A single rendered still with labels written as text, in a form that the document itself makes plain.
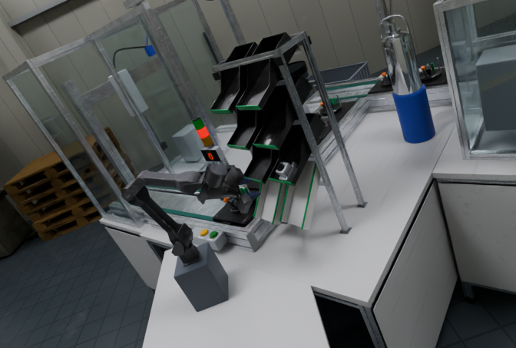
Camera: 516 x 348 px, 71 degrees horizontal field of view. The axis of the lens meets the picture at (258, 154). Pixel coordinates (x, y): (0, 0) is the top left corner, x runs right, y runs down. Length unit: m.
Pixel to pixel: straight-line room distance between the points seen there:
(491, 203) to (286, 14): 4.34
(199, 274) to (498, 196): 1.26
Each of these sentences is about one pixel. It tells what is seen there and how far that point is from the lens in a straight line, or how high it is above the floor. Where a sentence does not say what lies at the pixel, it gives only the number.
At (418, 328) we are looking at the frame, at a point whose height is 0.42.
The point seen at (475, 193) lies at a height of 0.75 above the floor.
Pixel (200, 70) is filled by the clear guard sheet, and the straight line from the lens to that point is 3.14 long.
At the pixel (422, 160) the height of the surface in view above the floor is 0.86.
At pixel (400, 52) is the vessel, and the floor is 1.35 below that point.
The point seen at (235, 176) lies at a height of 1.36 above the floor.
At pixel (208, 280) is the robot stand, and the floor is 0.99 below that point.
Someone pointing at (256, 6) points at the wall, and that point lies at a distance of 5.57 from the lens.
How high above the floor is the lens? 1.87
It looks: 23 degrees down
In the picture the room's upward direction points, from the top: 25 degrees counter-clockwise
